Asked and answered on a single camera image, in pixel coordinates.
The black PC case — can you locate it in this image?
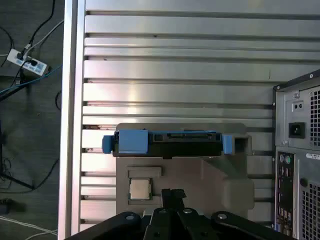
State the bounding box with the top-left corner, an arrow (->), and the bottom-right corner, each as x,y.
272,72 -> 320,240

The white power strip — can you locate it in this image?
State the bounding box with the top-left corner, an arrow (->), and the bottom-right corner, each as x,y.
6,48 -> 48,77

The hard disk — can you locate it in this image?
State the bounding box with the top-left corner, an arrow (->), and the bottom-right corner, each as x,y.
101,128 -> 234,159

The silver CPU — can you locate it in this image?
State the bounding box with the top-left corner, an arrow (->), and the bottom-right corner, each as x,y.
128,177 -> 153,201

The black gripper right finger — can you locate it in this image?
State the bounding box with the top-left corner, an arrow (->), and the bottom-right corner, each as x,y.
171,188 -> 294,240

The blue floor cable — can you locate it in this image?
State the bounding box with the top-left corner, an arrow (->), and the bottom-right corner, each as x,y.
0,63 -> 63,97

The grey parts rack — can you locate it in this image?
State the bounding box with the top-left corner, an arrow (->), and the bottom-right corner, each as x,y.
113,122 -> 256,219

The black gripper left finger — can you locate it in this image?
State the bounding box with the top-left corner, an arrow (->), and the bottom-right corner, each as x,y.
65,188 -> 185,240

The white floor cable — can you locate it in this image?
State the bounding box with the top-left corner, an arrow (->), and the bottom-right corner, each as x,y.
0,215 -> 59,237

